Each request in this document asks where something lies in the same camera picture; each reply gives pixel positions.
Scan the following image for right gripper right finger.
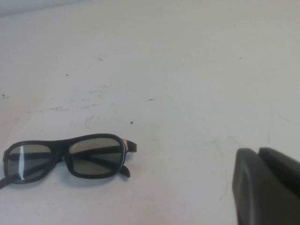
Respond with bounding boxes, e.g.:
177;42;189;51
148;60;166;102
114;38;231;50
258;147;300;196

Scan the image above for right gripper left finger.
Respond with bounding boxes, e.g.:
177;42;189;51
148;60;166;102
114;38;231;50
232;147;300;225

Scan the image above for black-framed glasses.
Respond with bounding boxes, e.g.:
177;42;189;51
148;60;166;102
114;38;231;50
0;133;138;189

